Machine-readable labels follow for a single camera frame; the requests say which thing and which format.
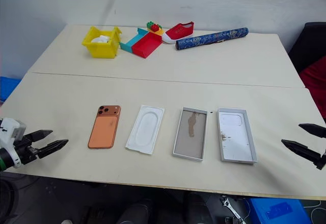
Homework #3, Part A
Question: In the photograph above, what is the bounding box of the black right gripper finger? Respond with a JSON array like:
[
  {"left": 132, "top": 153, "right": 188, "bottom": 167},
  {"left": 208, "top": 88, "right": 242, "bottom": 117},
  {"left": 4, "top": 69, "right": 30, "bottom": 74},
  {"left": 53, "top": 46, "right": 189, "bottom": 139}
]
[
  {"left": 298, "top": 123, "right": 326, "bottom": 139},
  {"left": 281, "top": 139, "right": 320, "bottom": 162}
]

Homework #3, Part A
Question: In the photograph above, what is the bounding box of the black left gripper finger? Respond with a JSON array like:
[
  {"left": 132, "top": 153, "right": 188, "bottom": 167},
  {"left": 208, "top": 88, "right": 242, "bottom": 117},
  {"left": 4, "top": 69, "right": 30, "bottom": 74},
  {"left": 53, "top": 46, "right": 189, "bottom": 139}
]
[
  {"left": 25, "top": 129, "right": 53, "bottom": 144},
  {"left": 37, "top": 139, "right": 69, "bottom": 159}
]

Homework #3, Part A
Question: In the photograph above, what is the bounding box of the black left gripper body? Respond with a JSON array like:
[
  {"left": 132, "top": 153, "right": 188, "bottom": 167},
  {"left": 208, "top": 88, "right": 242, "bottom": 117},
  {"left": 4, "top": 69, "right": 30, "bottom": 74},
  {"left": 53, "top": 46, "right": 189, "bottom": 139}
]
[{"left": 14, "top": 132, "right": 42, "bottom": 165}]

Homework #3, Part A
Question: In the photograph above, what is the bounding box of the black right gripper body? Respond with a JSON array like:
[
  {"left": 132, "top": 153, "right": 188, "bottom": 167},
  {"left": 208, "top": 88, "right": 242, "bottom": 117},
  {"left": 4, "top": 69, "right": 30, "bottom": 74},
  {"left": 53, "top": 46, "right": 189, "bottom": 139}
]
[{"left": 311, "top": 148, "right": 326, "bottom": 171}]

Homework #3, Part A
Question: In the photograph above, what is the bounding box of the orange smartphone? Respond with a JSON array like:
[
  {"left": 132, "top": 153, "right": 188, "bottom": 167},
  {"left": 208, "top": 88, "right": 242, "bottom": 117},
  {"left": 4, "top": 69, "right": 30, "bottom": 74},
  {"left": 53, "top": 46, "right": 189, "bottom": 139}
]
[{"left": 87, "top": 104, "right": 122, "bottom": 150}]

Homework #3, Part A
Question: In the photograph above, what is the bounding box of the white plastic phone tray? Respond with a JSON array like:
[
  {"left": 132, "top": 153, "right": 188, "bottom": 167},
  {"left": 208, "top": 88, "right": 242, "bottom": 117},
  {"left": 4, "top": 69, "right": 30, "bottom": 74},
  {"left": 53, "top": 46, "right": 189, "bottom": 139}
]
[{"left": 125, "top": 104, "right": 166, "bottom": 155}]

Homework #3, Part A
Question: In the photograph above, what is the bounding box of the red cushion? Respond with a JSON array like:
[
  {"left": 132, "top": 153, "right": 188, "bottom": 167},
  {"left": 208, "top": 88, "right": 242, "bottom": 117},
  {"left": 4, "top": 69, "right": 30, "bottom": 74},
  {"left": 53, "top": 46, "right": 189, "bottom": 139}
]
[{"left": 298, "top": 55, "right": 326, "bottom": 119}]

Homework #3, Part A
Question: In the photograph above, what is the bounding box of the blue fabric object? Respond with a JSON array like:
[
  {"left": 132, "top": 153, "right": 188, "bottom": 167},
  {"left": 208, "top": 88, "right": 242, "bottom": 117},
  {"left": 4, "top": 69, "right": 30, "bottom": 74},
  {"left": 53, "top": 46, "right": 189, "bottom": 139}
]
[{"left": 0, "top": 76, "right": 22, "bottom": 103}]

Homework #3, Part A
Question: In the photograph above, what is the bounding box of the blue plastic crate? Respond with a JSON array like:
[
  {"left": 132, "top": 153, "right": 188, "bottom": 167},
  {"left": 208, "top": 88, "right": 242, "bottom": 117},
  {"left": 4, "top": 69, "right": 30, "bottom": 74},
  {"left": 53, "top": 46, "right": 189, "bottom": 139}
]
[{"left": 243, "top": 197, "right": 313, "bottom": 224}]

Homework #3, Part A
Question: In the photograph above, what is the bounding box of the black chair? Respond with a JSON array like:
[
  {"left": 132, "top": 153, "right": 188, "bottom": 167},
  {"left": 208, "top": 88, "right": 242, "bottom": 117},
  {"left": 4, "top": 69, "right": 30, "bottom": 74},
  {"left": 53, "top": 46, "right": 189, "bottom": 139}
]
[{"left": 287, "top": 22, "right": 326, "bottom": 119}]

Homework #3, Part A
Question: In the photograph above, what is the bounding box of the silver adjustable wrench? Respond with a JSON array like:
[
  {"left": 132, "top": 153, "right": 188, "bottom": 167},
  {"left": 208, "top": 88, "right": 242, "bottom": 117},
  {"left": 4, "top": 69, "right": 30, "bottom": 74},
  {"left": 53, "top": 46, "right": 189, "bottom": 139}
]
[{"left": 221, "top": 195, "right": 247, "bottom": 224}]

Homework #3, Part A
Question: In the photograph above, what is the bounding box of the dark rounded shape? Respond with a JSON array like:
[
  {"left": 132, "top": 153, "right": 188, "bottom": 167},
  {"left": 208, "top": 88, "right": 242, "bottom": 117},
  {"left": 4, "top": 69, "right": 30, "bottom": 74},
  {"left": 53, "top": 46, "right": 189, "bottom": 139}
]
[{"left": 116, "top": 198, "right": 154, "bottom": 224}]

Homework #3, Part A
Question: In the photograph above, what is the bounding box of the yellow plastic storage bin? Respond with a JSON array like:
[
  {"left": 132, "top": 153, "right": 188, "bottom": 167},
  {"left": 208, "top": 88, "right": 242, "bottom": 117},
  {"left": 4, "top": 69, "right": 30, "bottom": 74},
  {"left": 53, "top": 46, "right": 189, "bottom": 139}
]
[{"left": 81, "top": 26, "right": 122, "bottom": 59}]

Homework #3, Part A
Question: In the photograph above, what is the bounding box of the white item in bin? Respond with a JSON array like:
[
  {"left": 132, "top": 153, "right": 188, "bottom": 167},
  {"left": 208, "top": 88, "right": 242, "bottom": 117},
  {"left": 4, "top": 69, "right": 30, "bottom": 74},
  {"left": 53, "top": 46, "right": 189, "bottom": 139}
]
[{"left": 91, "top": 34, "right": 112, "bottom": 44}]

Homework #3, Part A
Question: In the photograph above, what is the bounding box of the blue patterned rolled scroll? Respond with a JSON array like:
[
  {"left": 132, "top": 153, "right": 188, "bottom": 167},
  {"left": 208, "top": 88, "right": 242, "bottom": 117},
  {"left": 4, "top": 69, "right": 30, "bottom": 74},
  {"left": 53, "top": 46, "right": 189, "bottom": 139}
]
[{"left": 175, "top": 26, "right": 249, "bottom": 52}]

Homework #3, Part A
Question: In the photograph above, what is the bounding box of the red cardboard tray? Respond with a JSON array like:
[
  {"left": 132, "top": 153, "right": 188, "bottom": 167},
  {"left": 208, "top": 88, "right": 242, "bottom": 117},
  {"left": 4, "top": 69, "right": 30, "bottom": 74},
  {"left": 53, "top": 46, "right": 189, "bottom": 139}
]
[{"left": 131, "top": 32, "right": 164, "bottom": 60}]

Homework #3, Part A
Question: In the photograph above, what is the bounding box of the colourful toy brick stack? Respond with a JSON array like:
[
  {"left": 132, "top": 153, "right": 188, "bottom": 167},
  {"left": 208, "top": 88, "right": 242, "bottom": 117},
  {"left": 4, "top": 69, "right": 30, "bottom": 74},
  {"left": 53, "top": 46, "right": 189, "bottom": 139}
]
[{"left": 146, "top": 21, "right": 165, "bottom": 37}]

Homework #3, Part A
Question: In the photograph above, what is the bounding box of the red canvas shoe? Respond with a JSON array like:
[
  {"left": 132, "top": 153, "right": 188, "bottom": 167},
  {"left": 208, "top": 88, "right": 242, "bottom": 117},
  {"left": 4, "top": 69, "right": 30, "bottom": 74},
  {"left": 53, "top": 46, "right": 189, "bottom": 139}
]
[{"left": 162, "top": 21, "right": 195, "bottom": 45}]

